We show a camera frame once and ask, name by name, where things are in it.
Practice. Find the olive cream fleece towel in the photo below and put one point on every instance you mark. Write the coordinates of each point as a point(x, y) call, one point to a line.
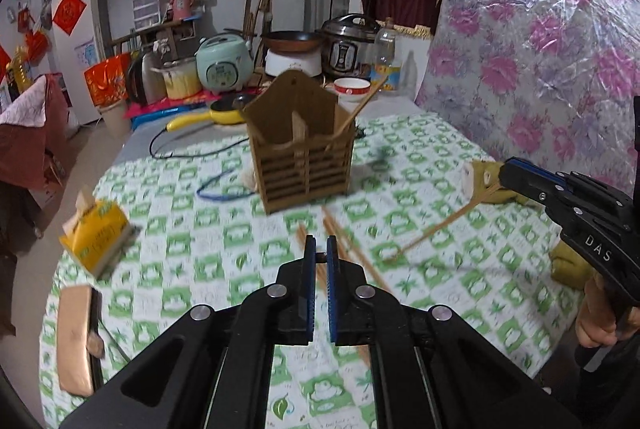
point(567, 259)

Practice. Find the white electric pot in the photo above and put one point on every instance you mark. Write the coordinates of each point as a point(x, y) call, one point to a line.
point(292, 64)

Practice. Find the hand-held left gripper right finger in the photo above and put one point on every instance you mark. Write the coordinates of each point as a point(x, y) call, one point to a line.
point(334, 289)

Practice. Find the red gift bag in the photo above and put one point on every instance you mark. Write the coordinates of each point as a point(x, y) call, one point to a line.
point(106, 81)

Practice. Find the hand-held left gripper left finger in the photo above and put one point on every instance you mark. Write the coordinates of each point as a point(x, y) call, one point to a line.
point(309, 279)

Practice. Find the white refrigerator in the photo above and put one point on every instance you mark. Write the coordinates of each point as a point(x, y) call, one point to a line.
point(75, 59)

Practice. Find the clear plastic bottle yellow label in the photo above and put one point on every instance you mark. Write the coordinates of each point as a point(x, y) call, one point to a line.
point(386, 59)

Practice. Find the yellow electric pan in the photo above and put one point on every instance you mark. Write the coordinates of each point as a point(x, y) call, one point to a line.
point(200, 119)

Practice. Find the red cloth covered furniture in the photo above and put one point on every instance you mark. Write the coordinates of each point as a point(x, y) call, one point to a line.
point(30, 134)

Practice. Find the brown frying pan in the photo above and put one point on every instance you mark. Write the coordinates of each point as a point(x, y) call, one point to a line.
point(290, 41)

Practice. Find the silver pressure cooker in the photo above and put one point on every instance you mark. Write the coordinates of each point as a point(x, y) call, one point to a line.
point(347, 44)

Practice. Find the person's right forearm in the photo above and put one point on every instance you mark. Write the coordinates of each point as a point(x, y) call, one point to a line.
point(607, 384)

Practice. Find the rolled olive towel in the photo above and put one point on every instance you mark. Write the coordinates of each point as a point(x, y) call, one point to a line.
point(482, 176)

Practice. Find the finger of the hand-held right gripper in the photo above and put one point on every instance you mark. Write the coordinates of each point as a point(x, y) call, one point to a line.
point(525, 181)

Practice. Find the yellow tissue box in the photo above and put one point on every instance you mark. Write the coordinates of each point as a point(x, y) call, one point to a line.
point(95, 236)

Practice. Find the red white bowl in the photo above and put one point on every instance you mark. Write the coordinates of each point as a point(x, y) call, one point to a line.
point(351, 89)

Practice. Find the teal rice cooker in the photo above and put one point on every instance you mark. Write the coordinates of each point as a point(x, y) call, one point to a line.
point(222, 64)

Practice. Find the yellow pot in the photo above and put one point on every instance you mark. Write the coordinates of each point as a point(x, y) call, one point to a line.
point(181, 81)

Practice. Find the wooden utensil holder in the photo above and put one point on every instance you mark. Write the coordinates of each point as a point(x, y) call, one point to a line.
point(300, 159)

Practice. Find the red diamond paper decoration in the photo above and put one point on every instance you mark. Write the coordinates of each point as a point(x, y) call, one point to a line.
point(69, 12)

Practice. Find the yellow cooking oil bottle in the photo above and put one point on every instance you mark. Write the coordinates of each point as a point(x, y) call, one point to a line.
point(17, 71)

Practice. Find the blue white paper sheet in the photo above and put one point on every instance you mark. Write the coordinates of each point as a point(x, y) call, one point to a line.
point(84, 55)

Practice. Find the person's right hand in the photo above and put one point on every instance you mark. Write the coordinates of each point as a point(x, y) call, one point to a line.
point(595, 314)

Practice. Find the steel electric kettle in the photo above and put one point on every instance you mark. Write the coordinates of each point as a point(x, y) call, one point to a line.
point(142, 79)

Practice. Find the floral plastic sheet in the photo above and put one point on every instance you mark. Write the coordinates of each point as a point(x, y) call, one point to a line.
point(525, 34)

